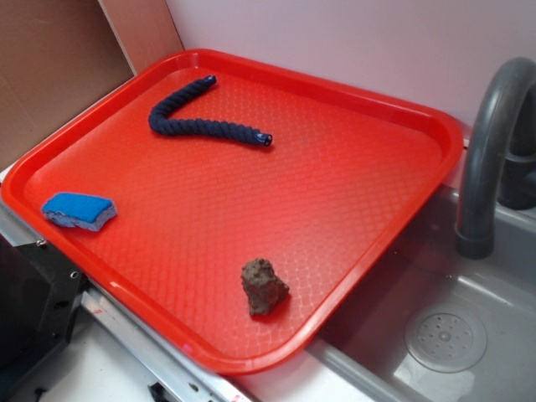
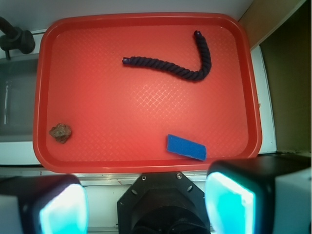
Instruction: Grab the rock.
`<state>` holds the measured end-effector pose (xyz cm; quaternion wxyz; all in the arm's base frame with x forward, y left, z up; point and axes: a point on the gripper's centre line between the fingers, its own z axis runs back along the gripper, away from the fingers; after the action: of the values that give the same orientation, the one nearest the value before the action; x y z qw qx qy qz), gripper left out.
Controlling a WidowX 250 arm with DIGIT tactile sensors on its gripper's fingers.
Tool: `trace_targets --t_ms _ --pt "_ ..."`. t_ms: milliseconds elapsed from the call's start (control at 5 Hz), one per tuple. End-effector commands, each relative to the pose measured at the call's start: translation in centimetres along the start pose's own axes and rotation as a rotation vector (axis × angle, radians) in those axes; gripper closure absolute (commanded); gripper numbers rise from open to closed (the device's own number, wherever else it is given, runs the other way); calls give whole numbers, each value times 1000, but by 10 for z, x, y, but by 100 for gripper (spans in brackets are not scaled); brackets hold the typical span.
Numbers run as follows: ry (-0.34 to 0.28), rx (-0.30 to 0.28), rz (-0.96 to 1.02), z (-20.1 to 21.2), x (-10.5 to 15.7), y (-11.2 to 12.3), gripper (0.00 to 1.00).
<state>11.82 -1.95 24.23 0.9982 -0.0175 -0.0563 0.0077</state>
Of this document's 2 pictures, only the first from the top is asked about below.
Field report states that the dark blue twisted rope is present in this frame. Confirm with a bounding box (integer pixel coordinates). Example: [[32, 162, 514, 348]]
[[147, 74, 274, 150]]

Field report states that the blue sponge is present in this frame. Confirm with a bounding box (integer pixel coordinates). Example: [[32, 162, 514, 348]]
[[41, 193, 117, 232]]

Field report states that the brown rock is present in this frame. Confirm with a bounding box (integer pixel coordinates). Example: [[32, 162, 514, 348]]
[[240, 258, 290, 317]]

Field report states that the grey plastic faucet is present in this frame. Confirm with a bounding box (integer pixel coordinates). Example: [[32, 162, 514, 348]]
[[455, 57, 535, 259]]

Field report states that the brown cardboard panel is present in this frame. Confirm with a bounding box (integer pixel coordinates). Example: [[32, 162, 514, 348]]
[[1, 1, 183, 168]]

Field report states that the red plastic tray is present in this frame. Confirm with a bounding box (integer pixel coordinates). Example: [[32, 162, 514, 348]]
[[2, 50, 463, 374]]

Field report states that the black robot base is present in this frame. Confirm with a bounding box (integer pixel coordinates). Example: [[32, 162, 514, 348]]
[[0, 234, 90, 369]]

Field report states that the grey plastic sink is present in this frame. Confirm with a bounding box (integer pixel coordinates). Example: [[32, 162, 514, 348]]
[[309, 183, 536, 402]]

